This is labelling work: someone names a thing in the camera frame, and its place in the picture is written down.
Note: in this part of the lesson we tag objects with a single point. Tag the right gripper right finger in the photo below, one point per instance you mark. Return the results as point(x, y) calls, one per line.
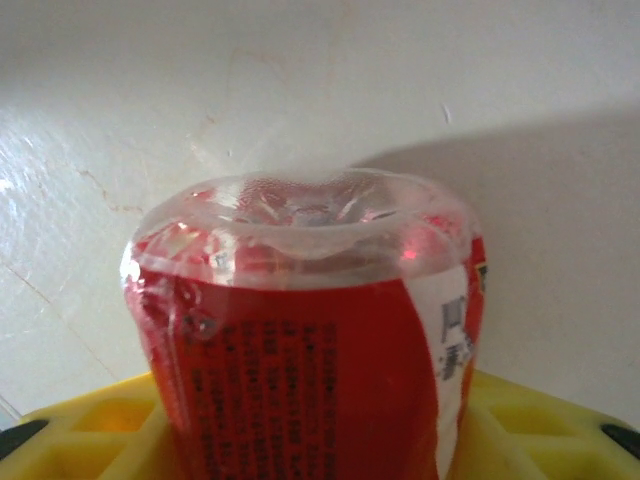
point(550, 445)

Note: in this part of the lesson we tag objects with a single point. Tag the red yellow label bottle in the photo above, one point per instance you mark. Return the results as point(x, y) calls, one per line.
point(300, 350)

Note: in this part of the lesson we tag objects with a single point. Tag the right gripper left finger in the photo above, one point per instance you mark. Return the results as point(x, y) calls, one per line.
point(90, 440)

